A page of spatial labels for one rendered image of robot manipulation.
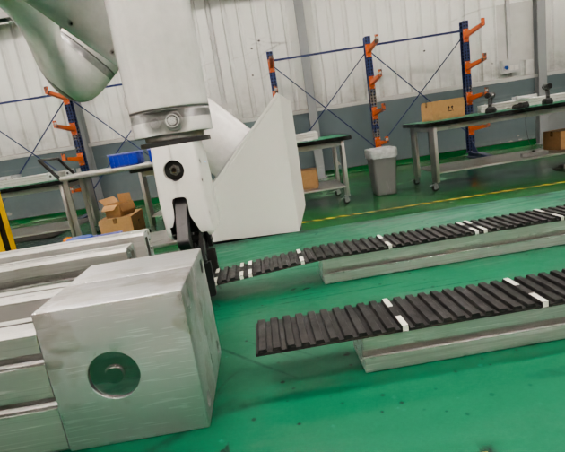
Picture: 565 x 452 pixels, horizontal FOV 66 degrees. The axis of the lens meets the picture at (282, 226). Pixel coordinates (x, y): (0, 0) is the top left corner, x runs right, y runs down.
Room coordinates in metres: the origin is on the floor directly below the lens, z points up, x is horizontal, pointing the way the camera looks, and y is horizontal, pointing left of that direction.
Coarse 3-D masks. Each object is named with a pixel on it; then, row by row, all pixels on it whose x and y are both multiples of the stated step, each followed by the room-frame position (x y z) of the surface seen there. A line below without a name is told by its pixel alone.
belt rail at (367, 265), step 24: (456, 240) 0.48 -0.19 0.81; (480, 240) 0.48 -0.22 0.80; (504, 240) 0.49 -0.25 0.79; (528, 240) 0.48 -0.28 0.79; (552, 240) 0.48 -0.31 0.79; (336, 264) 0.47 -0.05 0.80; (360, 264) 0.48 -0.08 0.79; (384, 264) 0.48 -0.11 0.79; (408, 264) 0.48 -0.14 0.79; (432, 264) 0.48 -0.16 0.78
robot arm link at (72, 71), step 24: (0, 0) 0.76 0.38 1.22; (24, 24) 0.80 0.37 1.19; (48, 24) 0.80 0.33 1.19; (48, 48) 0.83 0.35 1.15; (72, 48) 0.87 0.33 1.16; (48, 72) 0.87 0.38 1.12; (72, 72) 0.86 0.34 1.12; (96, 72) 0.90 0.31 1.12; (72, 96) 0.90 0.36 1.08; (96, 96) 0.94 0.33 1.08
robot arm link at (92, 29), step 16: (32, 0) 0.49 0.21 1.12; (48, 0) 0.50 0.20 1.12; (64, 0) 0.51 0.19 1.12; (80, 0) 0.52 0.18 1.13; (96, 0) 0.54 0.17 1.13; (48, 16) 0.52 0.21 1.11; (64, 16) 0.52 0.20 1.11; (80, 16) 0.53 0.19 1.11; (96, 16) 0.54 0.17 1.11; (80, 32) 0.54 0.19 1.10; (96, 32) 0.55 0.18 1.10; (96, 48) 0.56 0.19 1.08; (112, 48) 0.56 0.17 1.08
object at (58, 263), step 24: (72, 240) 0.53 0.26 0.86; (96, 240) 0.51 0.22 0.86; (120, 240) 0.51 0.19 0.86; (144, 240) 0.51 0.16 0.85; (0, 264) 0.50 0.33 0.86; (24, 264) 0.44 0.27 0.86; (48, 264) 0.43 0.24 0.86; (72, 264) 0.44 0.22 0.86; (96, 264) 0.44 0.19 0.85; (0, 288) 0.44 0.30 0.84; (24, 288) 0.43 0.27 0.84
